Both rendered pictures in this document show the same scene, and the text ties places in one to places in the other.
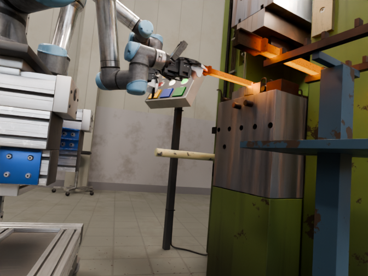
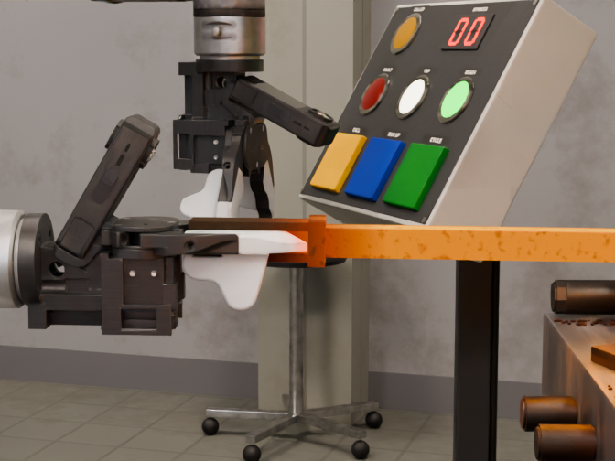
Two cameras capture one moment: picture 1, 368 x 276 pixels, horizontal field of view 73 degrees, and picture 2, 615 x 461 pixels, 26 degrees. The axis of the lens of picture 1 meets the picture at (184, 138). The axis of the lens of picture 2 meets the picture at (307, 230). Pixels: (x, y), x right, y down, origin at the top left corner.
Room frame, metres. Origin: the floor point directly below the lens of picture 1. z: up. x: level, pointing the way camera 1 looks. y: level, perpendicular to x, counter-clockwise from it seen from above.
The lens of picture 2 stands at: (0.25, -0.59, 1.15)
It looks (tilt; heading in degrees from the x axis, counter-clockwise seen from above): 8 degrees down; 31
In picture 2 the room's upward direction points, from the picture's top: straight up
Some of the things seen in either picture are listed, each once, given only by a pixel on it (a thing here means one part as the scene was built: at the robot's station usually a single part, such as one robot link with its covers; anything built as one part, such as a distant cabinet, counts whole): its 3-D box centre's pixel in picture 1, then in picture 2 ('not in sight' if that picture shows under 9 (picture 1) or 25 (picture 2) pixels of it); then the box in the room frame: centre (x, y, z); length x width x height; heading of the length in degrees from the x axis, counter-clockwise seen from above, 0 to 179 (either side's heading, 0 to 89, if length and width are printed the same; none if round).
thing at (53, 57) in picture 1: (51, 60); not in sight; (1.09, 0.62, 0.98); 0.13 x 0.12 x 0.14; 23
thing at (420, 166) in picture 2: (179, 92); (417, 177); (1.54, 0.05, 1.01); 0.07 x 0.05 x 0.07; 55
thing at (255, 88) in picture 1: (273, 100); not in sight; (1.36, -0.47, 0.96); 0.42 x 0.20 x 0.09; 120
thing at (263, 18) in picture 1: (276, 37); not in sight; (1.36, -0.47, 1.32); 0.42 x 0.20 x 0.10; 120
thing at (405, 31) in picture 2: not in sight; (405, 33); (1.72, 0.17, 1.16); 0.05 x 0.03 x 0.04; 30
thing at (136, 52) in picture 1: (139, 55); not in sight; (0.94, 0.20, 0.98); 0.11 x 0.08 x 0.09; 120
